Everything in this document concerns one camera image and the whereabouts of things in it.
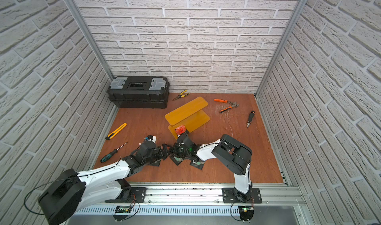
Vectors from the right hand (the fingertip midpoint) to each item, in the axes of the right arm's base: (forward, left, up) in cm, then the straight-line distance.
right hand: (169, 151), depth 87 cm
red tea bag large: (+15, -7, -1) cm, 16 cm away
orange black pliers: (+36, -48, -2) cm, 60 cm away
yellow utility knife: (+17, +37, 0) cm, 40 cm away
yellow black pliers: (+47, -7, 0) cm, 48 cm away
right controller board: (-32, -39, -3) cm, 51 cm away
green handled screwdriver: (+2, +33, 0) cm, 33 cm away
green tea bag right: (-9, -18, -1) cm, 20 cm away
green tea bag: (-7, +7, 0) cm, 9 cm away
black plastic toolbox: (+37, +20, +15) cm, 45 cm away
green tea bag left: (-5, -6, -1) cm, 7 cm away
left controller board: (-27, +23, -4) cm, 36 cm away
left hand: (+1, -1, +3) cm, 3 cm away
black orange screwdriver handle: (+23, -58, -1) cm, 62 cm away
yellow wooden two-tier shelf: (+18, -14, +11) cm, 26 cm away
